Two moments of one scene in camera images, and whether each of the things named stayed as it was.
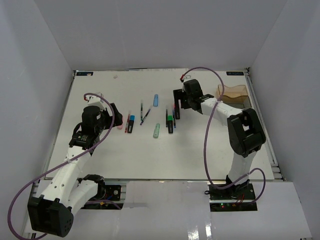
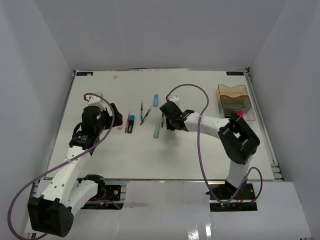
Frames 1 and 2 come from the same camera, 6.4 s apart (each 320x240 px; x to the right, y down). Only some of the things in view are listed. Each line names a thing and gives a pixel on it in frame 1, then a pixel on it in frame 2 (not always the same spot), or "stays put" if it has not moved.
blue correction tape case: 155,100 stays put
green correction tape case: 156,131 stays put
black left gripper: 117,116 stays put
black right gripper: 179,94 → 169,125
